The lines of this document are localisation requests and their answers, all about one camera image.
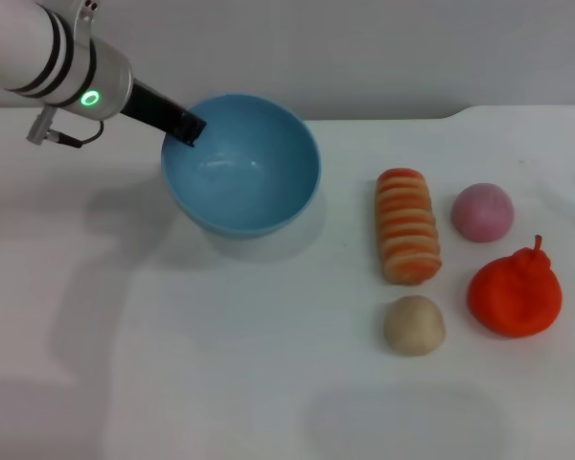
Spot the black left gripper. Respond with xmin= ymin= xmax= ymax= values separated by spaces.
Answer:
xmin=119 ymin=80 xmax=208 ymax=148

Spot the blue bowl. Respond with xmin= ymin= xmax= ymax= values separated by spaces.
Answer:
xmin=160 ymin=93 xmax=322 ymax=241

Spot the orange toy fruit with stem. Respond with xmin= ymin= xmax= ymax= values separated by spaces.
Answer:
xmin=467 ymin=234 xmax=564 ymax=339

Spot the pink round bun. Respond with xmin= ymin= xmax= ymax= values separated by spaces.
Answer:
xmin=450 ymin=182 xmax=516 ymax=243

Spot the orange striped bread roll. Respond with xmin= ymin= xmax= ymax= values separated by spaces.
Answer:
xmin=375 ymin=167 xmax=443 ymax=286

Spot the beige round bun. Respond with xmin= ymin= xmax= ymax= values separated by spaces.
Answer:
xmin=382 ymin=295 xmax=447 ymax=357

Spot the left arm cable with plug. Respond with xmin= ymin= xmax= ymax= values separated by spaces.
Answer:
xmin=26 ymin=106 xmax=104 ymax=148

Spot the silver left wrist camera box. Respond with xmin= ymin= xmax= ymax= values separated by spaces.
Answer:
xmin=73 ymin=0 xmax=100 ymax=25

